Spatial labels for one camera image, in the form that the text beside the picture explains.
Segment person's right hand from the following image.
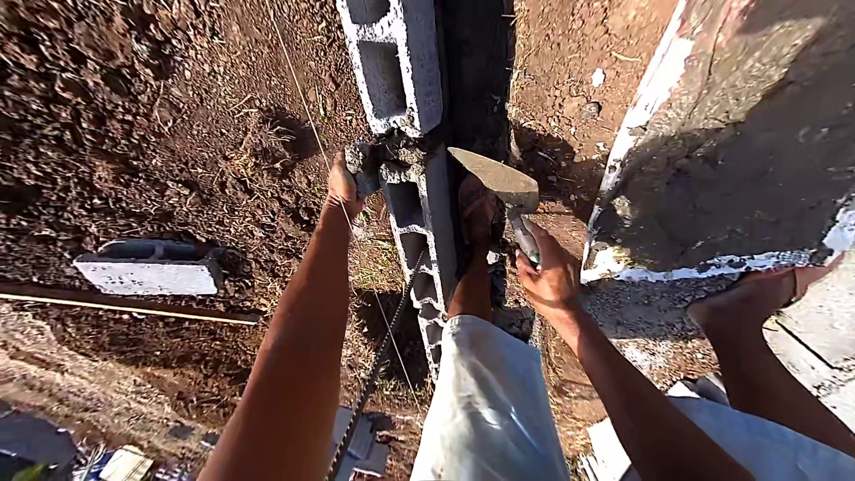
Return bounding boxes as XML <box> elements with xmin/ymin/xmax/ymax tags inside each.
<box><xmin>515</xmin><ymin>218</ymin><xmax>583</xmax><ymax>320</ymax></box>

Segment person's left hand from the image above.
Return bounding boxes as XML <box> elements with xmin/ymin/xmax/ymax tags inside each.
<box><xmin>327</xmin><ymin>150</ymin><xmax>366</xmax><ymax>226</ymax></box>

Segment grey mortar lump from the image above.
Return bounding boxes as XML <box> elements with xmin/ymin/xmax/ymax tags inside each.
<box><xmin>344</xmin><ymin>141</ymin><xmax>382</xmax><ymax>199</ymax></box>

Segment pointed trowel with grey handle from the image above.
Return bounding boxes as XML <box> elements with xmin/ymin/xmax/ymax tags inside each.
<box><xmin>447</xmin><ymin>146</ymin><xmax>541</xmax><ymax>266</ymax></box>

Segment person's left forearm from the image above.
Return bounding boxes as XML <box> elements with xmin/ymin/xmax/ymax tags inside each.
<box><xmin>198</xmin><ymin>200</ymin><xmax>354</xmax><ymax>481</ymax></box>

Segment person's right forearm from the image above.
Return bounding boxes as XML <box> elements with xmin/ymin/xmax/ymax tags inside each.
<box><xmin>553</xmin><ymin>304</ymin><xmax>756</xmax><ymax>481</ymax></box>

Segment wet mortar joint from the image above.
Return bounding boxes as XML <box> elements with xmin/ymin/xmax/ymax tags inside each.
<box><xmin>374</xmin><ymin>129</ymin><xmax>442</xmax><ymax>183</ymax></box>

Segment grey hollow concrete block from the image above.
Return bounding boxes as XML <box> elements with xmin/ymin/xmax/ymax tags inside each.
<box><xmin>380</xmin><ymin>143</ymin><xmax>458</xmax><ymax>305</ymax></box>
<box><xmin>411</xmin><ymin>294</ymin><xmax>458</xmax><ymax>382</ymax></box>
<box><xmin>336</xmin><ymin>0</ymin><xmax>444</xmax><ymax>139</ymax></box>

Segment white-edged mortar board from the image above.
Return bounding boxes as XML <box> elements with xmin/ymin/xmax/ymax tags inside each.
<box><xmin>580</xmin><ymin>0</ymin><xmax>855</xmax><ymax>285</ymax></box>

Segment person's legs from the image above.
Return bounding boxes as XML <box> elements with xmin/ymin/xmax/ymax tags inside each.
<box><xmin>410</xmin><ymin>174</ymin><xmax>855</xmax><ymax>481</ymax></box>

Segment dark ribbed steel rod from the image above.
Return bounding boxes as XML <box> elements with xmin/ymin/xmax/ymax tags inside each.
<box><xmin>325</xmin><ymin>250</ymin><xmax>426</xmax><ymax>481</ymax></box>

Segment heap of wet grey mortar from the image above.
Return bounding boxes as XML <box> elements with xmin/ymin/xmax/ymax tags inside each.
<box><xmin>588</xmin><ymin>0</ymin><xmax>855</xmax><ymax>276</ymax></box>

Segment white-faced hollow concrete block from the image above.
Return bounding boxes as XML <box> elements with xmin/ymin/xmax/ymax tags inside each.
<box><xmin>73</xmin><ymin>238</ymin><xmax>226</xmax><ymax>297</ymax></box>

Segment grey flat blocks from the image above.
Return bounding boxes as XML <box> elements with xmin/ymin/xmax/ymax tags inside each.
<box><xmin>333</xmin><ymin>405</ymin><xmax>391</xmax><ymax>481</ymax></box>

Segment long thin wooden strip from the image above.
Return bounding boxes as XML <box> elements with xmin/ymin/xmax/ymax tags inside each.
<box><xmin>0</xmin><ymin>284</ymin><xmax>261</xmax><ymax>327</ymax></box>

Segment pale concrete slab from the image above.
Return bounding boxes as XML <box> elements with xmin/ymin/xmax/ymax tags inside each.
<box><xmin>762</xmin><ymin>251</ymin><xmax>855</xmax><ymax>430</ymax></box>

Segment thin white string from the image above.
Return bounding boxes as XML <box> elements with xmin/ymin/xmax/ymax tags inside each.
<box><xmin>264</xmin><ymin>0</ymin><xmax>422</xmax><ymax>412</ymax></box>

